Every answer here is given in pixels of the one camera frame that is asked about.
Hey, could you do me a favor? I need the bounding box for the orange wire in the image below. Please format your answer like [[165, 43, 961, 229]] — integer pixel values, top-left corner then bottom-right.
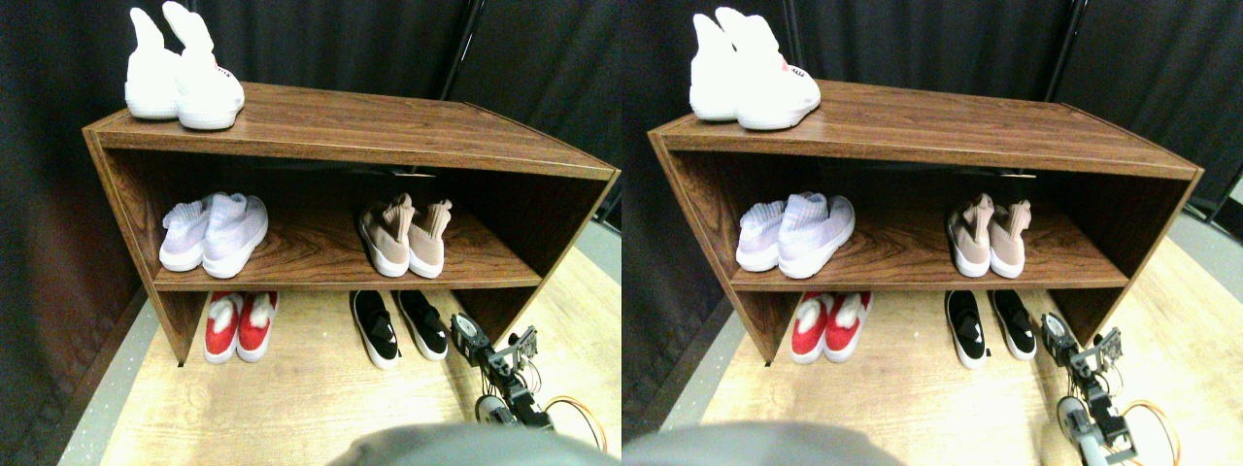
[[1125, 400, 1182, 465], [544, 395, 609, 453]]

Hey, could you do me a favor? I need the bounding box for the brown shoe rack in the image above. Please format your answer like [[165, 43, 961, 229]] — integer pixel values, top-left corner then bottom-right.
[[648, 80, 1205, 367], [83, 82, 621, 367]]

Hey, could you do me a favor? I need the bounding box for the white shoe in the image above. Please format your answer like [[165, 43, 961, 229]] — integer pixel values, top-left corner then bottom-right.
[[689, 14, 744, 122], [125, 8, 183, 120], [716, 7, 822, 131], [162, 1, 246, 131]]

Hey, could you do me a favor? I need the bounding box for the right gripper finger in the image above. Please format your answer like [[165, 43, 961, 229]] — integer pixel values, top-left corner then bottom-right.
[[1041, 313, 1082, 369], [450, 313, 492, 368]]

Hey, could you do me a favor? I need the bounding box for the red shoe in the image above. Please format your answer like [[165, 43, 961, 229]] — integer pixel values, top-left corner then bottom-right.
[[204, 292, 244, 365], [236, 292, 280, 363], [823, 292, 873, 363], [789, 292, 834, 365]]

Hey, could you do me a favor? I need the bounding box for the black curtain pole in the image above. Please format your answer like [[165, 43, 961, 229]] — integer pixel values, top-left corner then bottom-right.
[[1044, 0, 1089, 103], [592, 175, 622, 230], [442, 0, 487, 101]]

